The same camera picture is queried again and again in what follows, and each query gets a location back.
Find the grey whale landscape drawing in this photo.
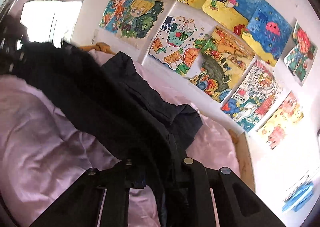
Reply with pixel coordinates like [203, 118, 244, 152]
[189, 26, 255, 103]

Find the fruit drink drawing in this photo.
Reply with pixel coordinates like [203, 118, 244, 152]
[149, 16, 209, 76]

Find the black puffer jacket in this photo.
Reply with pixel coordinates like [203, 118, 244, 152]
[0, 40, 203, 227]

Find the blond boy drawing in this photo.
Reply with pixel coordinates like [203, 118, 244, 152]
[116, 0, 166, 48]

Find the pink jellyfish drawing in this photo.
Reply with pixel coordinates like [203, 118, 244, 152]
[241, 0, 292, 67]

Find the pink pigs drawing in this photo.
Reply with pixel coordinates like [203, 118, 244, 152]
[257, 92, 304, 150]

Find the busy city 2024 drawing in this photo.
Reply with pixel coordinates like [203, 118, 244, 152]
[221, 60, 283, 132]

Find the fish on sand drawing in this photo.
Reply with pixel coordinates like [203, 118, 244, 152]
[202, 0, 261, 36]

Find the red-haired figure drawing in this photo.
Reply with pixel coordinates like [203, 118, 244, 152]
[284, 22, 317, 86]

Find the bright window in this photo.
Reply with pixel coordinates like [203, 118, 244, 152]
[20, 0, 82, 47]

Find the blue cloth on wall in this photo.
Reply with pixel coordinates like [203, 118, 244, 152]
[282, 182, 314, 212]

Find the red-haired mermaid drawing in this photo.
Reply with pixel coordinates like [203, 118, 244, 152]
[99, 0, 132, 34]

